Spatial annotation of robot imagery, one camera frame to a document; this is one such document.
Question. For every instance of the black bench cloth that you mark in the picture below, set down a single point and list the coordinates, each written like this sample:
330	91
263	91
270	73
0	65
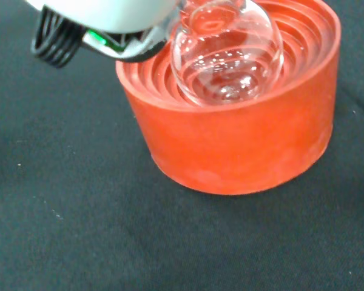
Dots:
79	212

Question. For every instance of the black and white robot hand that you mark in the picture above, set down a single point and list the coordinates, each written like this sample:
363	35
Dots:
115	15

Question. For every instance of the red ridged flask stand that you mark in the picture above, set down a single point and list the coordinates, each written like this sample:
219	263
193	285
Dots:
236	145

